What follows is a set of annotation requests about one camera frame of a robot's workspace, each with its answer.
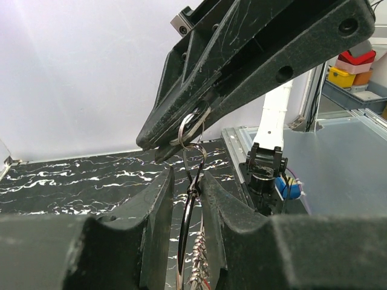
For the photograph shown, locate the stacked coloured bins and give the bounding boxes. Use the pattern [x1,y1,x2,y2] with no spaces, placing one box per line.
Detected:
[328,50,376,88]

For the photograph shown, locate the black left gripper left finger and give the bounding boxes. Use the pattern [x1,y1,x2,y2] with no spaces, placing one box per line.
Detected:
[1,168,174,289]

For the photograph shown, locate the large silver keyring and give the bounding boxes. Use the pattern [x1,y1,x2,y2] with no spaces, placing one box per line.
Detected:
[176,144,207,289]

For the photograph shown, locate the small silver split ring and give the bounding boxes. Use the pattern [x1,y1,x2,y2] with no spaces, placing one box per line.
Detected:
[177,111,206,144]

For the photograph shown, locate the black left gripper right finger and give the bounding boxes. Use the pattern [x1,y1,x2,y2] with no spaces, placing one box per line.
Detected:
[201,173,386,289]

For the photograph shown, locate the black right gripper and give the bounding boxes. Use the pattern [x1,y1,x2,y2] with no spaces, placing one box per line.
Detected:
[135,0,360,152]

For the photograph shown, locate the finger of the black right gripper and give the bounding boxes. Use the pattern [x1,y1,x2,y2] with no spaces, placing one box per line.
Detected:
[154,0,376,164]

